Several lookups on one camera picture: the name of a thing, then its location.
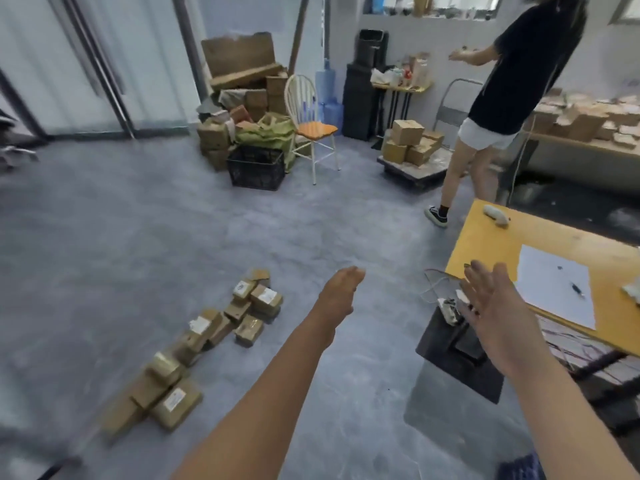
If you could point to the white board sheet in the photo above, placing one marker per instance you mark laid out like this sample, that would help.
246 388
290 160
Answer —
545 294

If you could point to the wooden table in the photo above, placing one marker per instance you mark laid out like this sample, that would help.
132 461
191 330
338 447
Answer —
590 144
480 254

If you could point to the black storage crate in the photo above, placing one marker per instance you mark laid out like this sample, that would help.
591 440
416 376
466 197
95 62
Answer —
255 169

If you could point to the chrome chair base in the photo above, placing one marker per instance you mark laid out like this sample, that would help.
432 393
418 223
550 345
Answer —
20 153

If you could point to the small white oblong object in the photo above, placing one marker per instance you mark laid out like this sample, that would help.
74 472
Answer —
495 214

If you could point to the black cabinet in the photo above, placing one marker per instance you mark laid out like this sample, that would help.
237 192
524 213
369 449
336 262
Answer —
357 104

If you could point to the person's right forearm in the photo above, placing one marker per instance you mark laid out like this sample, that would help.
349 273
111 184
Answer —
565 429

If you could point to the heap of large cardboard boxes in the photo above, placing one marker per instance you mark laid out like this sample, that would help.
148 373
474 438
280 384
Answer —
240 54

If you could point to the white power strip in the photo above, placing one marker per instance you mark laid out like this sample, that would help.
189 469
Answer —
450 309

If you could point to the black pen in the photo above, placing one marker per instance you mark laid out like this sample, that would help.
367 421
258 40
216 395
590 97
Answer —
578 289

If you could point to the wooden plank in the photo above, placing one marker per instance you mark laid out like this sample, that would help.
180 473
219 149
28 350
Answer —
299 29

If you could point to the small yellow side table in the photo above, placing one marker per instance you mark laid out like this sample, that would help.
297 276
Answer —
400 88

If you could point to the blue plastic crate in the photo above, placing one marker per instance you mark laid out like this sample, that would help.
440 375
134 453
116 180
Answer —
520 468

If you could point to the row of assorted small items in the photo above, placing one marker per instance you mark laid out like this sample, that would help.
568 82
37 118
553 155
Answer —
425 4

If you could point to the person's right hand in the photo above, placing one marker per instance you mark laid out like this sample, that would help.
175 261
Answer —
500 319

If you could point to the small brown cardboard box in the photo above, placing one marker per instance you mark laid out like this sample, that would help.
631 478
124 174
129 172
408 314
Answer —
212 137

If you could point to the blue water jug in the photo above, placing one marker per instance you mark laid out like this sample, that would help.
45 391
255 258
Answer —
334 119
325 89

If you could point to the person's left hand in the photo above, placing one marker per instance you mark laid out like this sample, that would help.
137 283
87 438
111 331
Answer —
337 304

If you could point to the white chair with orange seat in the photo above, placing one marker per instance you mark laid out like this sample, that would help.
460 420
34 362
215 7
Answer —
312 129

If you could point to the person's left forearm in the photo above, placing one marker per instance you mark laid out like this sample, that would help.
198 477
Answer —
250 424

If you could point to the cluster of bottles and packets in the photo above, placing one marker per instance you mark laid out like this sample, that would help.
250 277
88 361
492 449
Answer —
417 69

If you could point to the yellow green plastic bag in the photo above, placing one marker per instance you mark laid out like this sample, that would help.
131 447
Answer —
265 137

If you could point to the pile of brown cardboard boxes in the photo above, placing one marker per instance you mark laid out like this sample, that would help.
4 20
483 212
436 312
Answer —
175 404

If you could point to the glass sliding door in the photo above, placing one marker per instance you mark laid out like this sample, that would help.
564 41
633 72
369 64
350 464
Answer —
75 54

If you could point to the black waste bin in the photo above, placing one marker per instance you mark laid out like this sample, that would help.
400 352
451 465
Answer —
370 47

